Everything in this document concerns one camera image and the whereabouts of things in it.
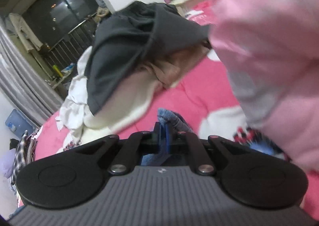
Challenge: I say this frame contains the blue denim jeans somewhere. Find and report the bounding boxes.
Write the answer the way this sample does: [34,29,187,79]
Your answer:
[141,108,194,167]

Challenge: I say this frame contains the cream knitted garment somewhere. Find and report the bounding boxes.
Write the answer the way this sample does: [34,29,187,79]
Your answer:
[82,71,162,141]

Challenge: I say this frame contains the pink floral bed blanket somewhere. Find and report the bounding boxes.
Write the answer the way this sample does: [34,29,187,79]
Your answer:
[17,0,319,221]

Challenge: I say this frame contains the white garment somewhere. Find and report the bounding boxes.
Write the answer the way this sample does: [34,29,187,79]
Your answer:
[56,46,92,148]

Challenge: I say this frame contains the brown patterned garment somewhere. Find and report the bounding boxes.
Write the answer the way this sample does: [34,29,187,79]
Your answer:
[137,44,211,88]

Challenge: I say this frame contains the dark grey garment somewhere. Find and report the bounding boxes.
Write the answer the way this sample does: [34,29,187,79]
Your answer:
[84,1,209,115]

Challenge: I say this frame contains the yellow green bottle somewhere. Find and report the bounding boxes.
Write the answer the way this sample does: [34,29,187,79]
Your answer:
[52,65,64,78]

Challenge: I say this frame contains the folded black white plaid shirt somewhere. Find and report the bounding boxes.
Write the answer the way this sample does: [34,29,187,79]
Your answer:
[10,130,37,186]

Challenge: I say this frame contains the metal balcony railing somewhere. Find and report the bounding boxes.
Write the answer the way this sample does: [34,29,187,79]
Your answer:
[39,18,101,74]

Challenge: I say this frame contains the blue water jug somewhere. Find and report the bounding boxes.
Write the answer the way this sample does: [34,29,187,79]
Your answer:
[5,109,33,139]

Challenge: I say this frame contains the lavender quilted storage bag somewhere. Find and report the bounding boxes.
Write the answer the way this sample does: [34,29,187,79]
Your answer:
[0,149,16,179]

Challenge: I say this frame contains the grey curtain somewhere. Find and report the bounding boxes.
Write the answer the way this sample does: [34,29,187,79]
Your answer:
[1,21,63,126]

